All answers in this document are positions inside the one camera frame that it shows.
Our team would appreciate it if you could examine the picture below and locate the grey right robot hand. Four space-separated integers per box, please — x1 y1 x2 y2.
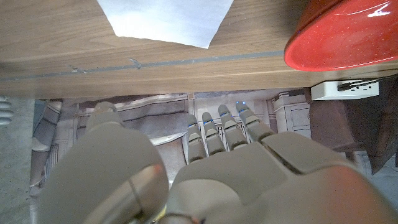
0 95 15 126

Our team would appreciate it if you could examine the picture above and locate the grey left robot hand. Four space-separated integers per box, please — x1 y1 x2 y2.
37 101 398 224

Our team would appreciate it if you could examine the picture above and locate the white paper towel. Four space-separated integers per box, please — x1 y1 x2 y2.
96 0 234 50

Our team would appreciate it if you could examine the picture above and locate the red bowl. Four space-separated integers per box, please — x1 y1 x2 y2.
283 0 398 72

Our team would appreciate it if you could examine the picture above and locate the printed living room backdrop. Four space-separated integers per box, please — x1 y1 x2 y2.
29 74 398 224

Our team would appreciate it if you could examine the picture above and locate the white power strip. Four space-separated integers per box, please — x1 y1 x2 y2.
310 79 380 101

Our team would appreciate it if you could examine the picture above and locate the black power strip cable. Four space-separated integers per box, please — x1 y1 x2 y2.
337 77 392 92

